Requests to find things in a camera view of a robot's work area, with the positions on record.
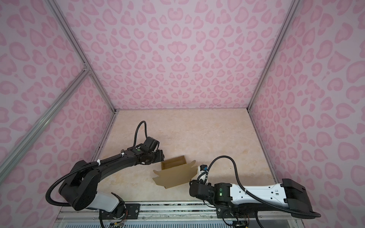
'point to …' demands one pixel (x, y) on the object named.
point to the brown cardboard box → (175, 171)
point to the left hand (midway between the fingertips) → (162, 156)
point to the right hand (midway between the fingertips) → (191, 186)
